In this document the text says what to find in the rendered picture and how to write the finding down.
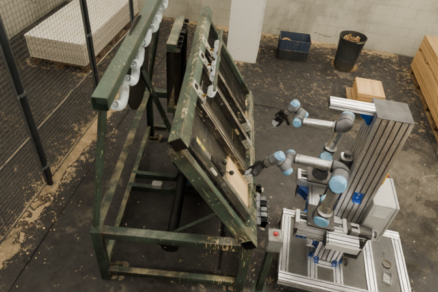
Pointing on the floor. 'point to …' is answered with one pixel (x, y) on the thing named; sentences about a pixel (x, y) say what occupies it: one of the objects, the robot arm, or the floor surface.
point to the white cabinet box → (248, 10)
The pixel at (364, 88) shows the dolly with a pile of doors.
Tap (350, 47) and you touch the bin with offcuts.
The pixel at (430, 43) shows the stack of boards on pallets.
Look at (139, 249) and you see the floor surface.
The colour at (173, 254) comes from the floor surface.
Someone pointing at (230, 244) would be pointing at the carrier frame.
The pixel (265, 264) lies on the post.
